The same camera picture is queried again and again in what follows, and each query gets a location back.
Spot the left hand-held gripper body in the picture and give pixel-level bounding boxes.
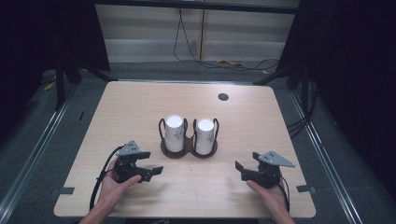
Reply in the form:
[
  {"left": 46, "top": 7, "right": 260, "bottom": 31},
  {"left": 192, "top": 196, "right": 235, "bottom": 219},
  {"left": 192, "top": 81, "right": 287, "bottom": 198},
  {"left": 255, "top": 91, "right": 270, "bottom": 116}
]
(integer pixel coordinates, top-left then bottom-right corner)
[{"left": 112, "top": 140, "right": 153, "bottom": 184}]

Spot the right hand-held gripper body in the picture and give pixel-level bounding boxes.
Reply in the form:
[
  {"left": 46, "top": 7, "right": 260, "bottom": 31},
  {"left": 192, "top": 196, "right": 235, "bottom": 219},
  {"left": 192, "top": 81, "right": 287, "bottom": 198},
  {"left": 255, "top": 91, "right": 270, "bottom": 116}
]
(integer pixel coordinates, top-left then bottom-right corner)
[{"left": 241, "top": 150, "right": 296, "bottom": 189}]

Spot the stack of white paper cups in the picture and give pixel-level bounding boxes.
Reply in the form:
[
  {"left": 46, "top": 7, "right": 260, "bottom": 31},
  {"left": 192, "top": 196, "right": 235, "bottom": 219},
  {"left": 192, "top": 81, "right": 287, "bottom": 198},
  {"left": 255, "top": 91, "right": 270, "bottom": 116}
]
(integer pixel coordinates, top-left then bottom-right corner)
[
  {"left": 163, "top": 114, "right": 186, "bottom": 153},
  {"left": 194, "top": 118, "right": 216, "bottom": 156}
]

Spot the dark wooden wire cup holder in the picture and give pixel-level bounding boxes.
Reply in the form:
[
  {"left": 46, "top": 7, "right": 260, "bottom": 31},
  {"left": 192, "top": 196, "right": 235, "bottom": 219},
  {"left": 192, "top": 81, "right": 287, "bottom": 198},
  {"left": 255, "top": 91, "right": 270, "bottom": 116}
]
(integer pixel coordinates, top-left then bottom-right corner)
[{"left": 158, "top": 117, "right": 220, "bottom": 160}]

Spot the person's right hand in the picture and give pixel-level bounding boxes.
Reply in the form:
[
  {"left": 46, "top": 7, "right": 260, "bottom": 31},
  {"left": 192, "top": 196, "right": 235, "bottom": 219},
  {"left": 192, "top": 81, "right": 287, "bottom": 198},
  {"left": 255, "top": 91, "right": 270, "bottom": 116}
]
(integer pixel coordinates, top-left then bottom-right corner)
[{"left": 246, "top": 179, "right": 290, "bottom": 214}]

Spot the person's left hand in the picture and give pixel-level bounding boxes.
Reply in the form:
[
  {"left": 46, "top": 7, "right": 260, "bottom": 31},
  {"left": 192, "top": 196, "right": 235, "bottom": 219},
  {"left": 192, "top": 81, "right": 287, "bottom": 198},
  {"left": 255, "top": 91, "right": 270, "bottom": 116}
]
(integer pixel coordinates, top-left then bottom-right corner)
[{"left": 98, "top": 158, "right": 143, "bottom": 206}]

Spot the black metal stand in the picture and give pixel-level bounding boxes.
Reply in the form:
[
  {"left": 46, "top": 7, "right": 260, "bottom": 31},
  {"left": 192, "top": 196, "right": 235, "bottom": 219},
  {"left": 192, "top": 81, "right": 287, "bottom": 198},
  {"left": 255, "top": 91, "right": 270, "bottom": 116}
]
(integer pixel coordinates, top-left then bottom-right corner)
[
  {"left": 252, "top": 62, "right": 311, "bottom": 108},
  {"left": 53, "top": 57, "right": 118, "bottom": 111}
]

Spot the black curtain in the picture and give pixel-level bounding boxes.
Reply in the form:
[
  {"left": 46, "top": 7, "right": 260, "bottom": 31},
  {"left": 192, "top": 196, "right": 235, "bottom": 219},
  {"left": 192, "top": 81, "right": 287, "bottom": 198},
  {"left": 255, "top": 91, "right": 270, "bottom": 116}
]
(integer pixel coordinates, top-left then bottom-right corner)
[
  {"left": 0, "top": 0, "right": 111, "bottom": 146},
  {"left": 276, "top": 0, "right": 396, "bottom": 202}
]

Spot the black overhead bar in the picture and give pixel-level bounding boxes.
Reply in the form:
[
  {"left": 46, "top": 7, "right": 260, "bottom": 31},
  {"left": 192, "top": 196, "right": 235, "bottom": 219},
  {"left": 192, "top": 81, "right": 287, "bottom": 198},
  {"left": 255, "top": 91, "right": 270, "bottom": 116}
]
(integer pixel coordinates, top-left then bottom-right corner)
[{"left": 92, "top": 0, "right": 301, "bottom": 15}]

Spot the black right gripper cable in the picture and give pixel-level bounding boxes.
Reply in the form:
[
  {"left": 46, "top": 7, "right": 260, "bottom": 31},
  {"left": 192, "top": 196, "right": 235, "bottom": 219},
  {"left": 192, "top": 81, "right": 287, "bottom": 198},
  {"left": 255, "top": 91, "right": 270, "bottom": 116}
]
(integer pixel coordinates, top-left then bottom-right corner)
[{"left": 277, "top": 175, "right": 291, "bottom": 213}]

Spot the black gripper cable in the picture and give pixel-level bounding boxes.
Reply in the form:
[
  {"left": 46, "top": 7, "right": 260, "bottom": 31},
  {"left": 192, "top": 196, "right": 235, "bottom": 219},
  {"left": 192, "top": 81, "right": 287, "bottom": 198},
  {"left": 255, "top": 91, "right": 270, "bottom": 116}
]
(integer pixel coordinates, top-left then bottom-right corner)
[
  {"left": 277, "top": 175, "right": 291, "bottom": 213},
  {"left": 89, "top": 145, "right": 125, "bottom": 211}
]

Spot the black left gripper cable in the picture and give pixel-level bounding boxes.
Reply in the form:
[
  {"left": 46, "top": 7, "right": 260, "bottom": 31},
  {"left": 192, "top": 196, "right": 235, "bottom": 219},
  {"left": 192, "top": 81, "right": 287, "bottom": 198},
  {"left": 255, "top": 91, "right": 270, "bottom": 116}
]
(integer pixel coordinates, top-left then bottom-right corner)
[{"left": 89, "top": 145, "right": 125, "bottom": 211}]

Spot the bundle of black cables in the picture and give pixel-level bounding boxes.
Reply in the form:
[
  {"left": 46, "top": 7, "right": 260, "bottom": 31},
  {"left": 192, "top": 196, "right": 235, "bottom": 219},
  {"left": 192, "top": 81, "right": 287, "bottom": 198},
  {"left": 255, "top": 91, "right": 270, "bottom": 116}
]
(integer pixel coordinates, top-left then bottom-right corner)
[{"left": 286, "top": 78, "right": 319, "bottom": 138}]

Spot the metal floor rail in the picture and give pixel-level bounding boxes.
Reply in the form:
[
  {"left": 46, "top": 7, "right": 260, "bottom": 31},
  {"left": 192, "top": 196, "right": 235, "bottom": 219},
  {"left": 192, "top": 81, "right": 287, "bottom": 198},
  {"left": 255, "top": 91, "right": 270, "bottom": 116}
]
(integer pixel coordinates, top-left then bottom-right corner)
[
  {"left": 289, "top": 89, "right": 366, "bottom": 224},
  {"left": 0, "top": 88, "right": 78, "bottom": 217}
]

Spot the black floor cable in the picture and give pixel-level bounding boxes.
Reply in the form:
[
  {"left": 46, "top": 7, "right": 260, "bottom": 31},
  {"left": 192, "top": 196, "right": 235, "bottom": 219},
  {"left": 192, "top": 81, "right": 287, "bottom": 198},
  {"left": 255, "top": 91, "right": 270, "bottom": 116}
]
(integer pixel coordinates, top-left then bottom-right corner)
[{"left": 173, "top": 7, "right": 280, "bottom": 73}]

